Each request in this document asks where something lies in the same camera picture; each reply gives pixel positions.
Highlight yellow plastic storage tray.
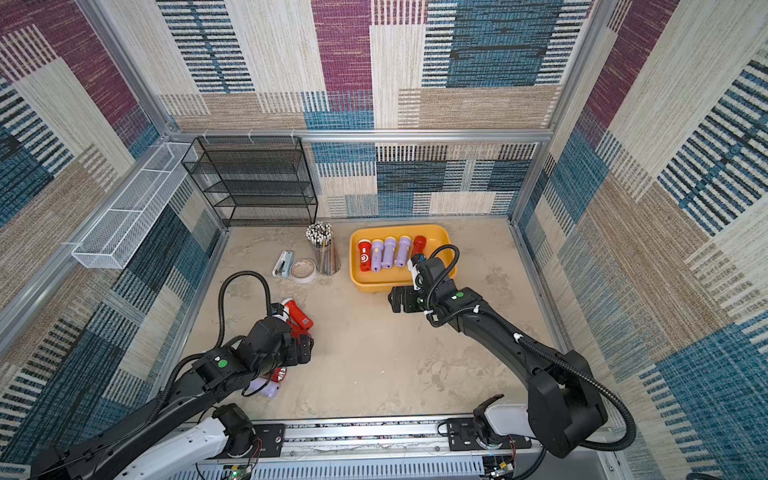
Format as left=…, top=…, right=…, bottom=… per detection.
left=349, top=224, right=451, bottom=293

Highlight purple flashlight yellow head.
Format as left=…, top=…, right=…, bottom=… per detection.
left=371, top=239, right=384, bottom=273

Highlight red flashlight white flower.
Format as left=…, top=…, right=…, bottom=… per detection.
left=357, top=239, right=372, bottom=272

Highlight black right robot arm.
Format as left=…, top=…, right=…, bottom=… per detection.
left=389, top=244, right=637, bottom=458

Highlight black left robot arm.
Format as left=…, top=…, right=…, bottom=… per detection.
left=30, top=300, right=314, bottom=479

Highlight beige tape roll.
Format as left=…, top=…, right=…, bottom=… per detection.
left=290, top=258, right=317, bottom=284

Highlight grey white stapler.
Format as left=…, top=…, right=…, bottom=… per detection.
left=272, top=250, right=294, bottom=278

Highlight mesh cup of pencils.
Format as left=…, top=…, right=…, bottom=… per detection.
left=305, top=222, right=341, bottom=276

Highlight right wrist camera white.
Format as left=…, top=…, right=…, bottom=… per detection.
left=407, top=253, right=426, bottom=290

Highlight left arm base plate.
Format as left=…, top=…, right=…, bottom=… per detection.
left=210, top=423, right=286, bottom=461

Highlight aluminium front rail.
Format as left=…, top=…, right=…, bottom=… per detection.
left=107, top=410, right=613, bottom=463

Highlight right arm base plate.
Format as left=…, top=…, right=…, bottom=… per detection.
left=437, top=417, right=533, bottom=452

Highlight black wire mesh shelf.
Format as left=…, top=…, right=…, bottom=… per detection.
left=181, top=136, right=318, bottom=227

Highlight white wire mesh basket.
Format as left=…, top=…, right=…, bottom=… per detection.
left=72, top=142, right=189, bottom=270

